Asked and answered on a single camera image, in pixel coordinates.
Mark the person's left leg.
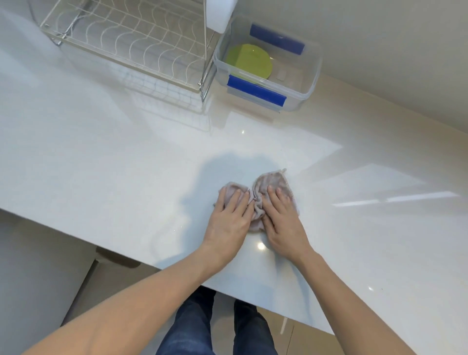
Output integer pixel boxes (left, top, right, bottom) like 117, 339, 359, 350
155, 286, 216, 355

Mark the white countertop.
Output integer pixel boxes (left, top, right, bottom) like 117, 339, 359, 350
0, 7, 468, 335

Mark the person's right forearm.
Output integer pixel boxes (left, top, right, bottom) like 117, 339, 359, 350
294, 248, 417, 355

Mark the person's right hand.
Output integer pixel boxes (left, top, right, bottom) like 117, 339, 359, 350
261, 184, 315, 270

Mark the clear container with blue clips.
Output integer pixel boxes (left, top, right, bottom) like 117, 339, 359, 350
213, 14, 324, 113

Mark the person's right leg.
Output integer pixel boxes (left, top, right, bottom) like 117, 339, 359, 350
232, 299, 278, 355

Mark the green plate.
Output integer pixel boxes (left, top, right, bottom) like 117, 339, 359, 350
223, 43, 274, 83

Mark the metal wire dish rack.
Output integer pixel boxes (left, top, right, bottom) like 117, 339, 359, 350
27, 0, 220, 102

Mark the person's left hand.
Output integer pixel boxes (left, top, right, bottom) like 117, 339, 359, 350
201, 188, 255, 273

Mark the white plastic cutlery holder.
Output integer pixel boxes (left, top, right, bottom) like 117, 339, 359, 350
206, 0, 236, 33

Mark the grey trash bin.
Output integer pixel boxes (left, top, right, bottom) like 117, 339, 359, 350
96, 247, 141, 270

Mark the person's leg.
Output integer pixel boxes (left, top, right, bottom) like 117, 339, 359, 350
155, 286, 216, 355
232, 299, 278, 355

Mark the pinkish grey cleaning cloth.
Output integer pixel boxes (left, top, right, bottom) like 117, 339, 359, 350
213, 168, 301, 233

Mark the person's left forearm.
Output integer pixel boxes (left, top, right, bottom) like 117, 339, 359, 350
21, 247, 222, 355

